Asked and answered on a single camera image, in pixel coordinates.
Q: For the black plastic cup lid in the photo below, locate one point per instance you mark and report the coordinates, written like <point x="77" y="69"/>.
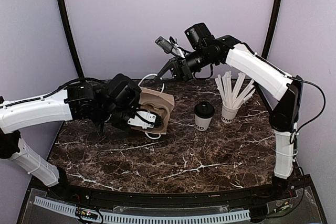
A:
<point x="204" y="110"/>

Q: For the wrapped straw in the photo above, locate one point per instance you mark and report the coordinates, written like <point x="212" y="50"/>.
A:
<point x="237" y="87"/>
<point x="245" y="94"/>
<point x="220" y="88"/>
<point x="227" y="83"/>

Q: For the black frame post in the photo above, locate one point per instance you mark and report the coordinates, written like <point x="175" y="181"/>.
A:
<point x="271" y="28"/>
<point x="69" y="38"/>

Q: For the white slotted cable duct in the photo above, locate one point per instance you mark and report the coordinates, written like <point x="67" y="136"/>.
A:
<point x="67" y="209"/>

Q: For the white paper coffee cup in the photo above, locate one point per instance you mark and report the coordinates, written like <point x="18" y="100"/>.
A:
<point x="202" y="120"/>

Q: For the white cup holding straws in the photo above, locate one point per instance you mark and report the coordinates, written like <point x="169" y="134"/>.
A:
<point x="228" y="114"/>

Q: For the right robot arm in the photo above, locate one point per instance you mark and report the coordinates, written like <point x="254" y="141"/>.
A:
<point x="286" y="89"/>

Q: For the small circuit board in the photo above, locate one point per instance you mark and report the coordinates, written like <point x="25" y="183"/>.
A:
<point x="85" y="214"/>

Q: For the black front rail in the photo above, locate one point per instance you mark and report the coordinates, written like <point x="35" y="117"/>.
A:
<point x="254" y="197"/>

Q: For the brown pulp cup carrier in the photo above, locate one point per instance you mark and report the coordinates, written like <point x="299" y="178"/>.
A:
<point x="161" y="110"/>

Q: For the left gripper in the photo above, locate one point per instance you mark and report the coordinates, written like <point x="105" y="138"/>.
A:
<point x="125" y="128"/>

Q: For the left black frame post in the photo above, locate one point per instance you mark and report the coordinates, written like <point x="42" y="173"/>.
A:
<point x="69" y="38"/>

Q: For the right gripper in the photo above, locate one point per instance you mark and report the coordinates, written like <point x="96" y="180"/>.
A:
<point x="179" y="68"/>

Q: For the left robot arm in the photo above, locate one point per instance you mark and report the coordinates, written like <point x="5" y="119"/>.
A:
<point x="83" y="98"/>

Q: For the right black frame post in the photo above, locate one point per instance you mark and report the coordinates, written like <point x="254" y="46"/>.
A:
<point x="271" y="28"/>

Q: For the brown paper bag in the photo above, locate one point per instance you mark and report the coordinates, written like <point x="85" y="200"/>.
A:
<point x="159" y="102"/>

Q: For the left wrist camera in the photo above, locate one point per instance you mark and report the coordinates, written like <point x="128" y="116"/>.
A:
<point x="145" y="119"/>

